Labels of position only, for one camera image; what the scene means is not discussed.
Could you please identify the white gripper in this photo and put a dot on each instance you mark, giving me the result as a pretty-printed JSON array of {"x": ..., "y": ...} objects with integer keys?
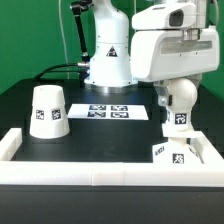
[{"x": 173, "y": 39}]

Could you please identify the white lamp bulb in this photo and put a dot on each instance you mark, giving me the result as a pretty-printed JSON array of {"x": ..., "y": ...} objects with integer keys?
[{"x": 183, "y": 97}]

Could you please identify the white lamp base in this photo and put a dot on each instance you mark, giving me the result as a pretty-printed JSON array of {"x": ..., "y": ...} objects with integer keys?
[{"x": 176, "y": 150}]

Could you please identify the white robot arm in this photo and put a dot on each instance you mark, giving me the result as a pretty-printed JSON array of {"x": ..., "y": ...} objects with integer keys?
[{"x": 110, "y": 67}]

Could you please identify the white lamp shade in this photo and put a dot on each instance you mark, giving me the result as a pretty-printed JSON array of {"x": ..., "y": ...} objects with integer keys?
[{"x": 49, "y": 119}]

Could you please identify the white marker sheet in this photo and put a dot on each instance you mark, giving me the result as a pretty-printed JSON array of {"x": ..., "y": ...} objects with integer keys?
[{"x": 108, "y": 112}]

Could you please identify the white U-shaped fence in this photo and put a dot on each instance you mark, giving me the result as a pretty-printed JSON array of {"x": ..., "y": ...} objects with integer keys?
[{"x": 210, "y": 173}]

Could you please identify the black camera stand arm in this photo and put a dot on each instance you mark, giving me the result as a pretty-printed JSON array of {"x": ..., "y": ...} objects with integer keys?
[{"x": 77, "y": 7}]

